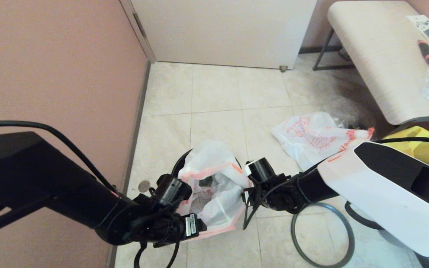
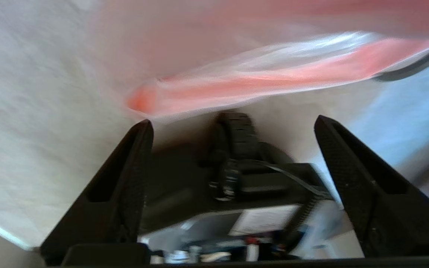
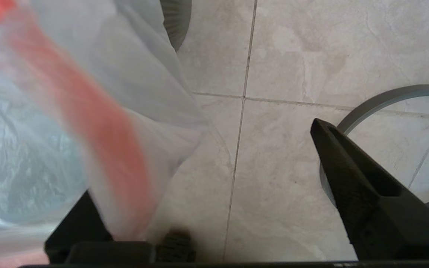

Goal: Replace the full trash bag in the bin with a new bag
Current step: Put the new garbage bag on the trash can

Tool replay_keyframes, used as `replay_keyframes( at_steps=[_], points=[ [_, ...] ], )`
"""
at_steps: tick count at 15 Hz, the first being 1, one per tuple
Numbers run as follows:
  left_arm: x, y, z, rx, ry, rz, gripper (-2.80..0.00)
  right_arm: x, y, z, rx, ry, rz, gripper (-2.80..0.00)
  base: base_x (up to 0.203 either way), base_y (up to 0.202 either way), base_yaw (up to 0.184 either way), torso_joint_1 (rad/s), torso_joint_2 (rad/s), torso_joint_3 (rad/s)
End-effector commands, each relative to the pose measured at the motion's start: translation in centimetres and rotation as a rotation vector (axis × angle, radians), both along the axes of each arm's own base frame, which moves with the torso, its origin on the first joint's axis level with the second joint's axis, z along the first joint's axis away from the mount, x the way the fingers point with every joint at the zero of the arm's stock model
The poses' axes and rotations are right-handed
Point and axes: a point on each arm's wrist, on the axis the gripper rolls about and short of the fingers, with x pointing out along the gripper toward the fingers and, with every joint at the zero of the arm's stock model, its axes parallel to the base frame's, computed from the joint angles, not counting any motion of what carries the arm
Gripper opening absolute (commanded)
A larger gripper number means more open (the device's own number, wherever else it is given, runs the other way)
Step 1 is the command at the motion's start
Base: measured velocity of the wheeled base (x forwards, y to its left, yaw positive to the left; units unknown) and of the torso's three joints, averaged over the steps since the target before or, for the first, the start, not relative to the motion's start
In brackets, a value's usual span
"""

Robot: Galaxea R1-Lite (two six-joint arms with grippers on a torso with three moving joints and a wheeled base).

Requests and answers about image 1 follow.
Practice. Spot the small metal door stopper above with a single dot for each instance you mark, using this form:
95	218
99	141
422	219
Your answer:
283	68

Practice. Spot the white wood bench metal legs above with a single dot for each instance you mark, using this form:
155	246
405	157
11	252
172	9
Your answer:
378	56

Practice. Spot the white red-print plastic bag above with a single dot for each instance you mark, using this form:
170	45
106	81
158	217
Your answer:
218	201

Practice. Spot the black round trash bin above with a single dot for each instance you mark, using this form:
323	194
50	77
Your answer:
179	162

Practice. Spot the yellow fabric bag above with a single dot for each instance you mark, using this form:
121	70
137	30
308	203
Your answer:
423	149

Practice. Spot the black white printed paper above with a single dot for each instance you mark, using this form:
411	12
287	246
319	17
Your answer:
428	26

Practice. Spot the used white red plastic bag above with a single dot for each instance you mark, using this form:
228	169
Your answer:
311	141

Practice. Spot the white door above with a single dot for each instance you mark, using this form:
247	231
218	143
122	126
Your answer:
218	29

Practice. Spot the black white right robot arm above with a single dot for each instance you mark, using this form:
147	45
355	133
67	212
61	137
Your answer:
385	186

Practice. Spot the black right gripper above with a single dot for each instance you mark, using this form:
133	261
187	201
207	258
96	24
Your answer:
274	197

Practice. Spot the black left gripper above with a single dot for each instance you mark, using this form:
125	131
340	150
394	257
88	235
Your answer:
162	223

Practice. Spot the grey door frame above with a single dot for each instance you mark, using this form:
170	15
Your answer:
140	28

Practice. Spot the orange black hand tool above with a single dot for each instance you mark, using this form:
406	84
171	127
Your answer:
427	54

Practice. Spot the round grey floor plug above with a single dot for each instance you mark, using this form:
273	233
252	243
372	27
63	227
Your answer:
144	186

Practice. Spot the clear plastic bag dark contents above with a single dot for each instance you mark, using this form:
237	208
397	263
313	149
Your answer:
352	111

